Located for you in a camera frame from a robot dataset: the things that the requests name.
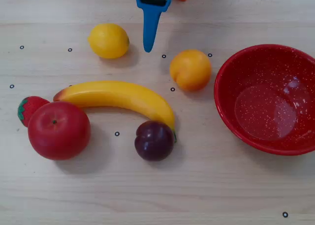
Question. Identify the yellow lemon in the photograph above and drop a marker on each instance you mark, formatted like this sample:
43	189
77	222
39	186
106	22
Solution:
108	41

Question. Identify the red speckled bowl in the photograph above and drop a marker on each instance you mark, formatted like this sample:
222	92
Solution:
263	106

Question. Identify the orange peach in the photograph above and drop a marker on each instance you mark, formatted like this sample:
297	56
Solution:
190	70

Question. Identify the yellow banana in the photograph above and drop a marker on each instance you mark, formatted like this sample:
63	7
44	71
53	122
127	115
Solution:
118	94

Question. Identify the dark purple plum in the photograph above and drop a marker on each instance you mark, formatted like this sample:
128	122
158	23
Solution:
154	140

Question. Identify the red apple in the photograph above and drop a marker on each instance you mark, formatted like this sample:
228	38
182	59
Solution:
59	131

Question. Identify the red strawberry with green leaves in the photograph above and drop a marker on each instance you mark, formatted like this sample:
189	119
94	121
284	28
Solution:
29	108

